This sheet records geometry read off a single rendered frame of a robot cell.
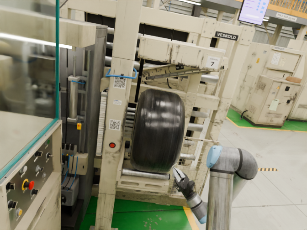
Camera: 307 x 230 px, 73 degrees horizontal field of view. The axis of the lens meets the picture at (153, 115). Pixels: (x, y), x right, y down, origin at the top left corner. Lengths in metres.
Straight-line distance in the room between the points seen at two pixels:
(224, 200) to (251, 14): 4.67
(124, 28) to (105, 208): 1.35
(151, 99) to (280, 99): 5.05
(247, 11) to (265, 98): 2.07
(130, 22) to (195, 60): 0.56
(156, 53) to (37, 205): 1.17
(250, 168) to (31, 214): 1.10
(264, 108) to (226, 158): 4.90
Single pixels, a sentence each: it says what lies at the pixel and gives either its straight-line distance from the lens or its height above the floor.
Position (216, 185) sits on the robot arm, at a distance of 1.07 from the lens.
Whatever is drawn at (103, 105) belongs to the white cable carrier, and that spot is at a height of 1.34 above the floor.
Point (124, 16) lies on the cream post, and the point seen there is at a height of 1.88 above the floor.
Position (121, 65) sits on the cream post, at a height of 1.62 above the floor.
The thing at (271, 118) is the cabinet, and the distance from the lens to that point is 6.21.
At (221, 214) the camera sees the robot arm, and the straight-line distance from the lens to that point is 1.09.
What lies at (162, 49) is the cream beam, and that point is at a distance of 1.53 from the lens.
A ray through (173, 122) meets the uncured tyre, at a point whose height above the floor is 1.36.
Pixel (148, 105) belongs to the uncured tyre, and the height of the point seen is 1.42.
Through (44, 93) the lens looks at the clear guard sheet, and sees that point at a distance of 1.13.
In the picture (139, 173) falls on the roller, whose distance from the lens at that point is 1.51.
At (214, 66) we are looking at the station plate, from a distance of 1.61.
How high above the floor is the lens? 1.85
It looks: 22 degrees down
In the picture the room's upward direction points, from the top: 11 degrees clockwise
